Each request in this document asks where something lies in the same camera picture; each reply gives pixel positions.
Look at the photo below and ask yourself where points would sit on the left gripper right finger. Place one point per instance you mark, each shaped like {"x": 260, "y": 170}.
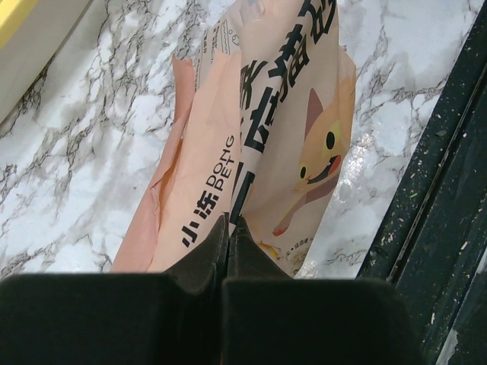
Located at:
{"x": 269, "y": 318}

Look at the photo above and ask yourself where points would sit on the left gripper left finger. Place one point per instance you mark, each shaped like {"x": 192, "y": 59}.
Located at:
{"x": 152, "y": 318}

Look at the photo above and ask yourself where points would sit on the pink cat litter bag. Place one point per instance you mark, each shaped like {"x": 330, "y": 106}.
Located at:
{"x": 263, "y": 122}

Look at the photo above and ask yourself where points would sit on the yellow plastic litter box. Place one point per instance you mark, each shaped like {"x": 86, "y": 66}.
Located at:
{"x": 31, "y": 32}

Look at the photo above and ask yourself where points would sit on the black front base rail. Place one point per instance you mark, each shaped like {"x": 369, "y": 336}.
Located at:
{"x": 431, "y": 244}

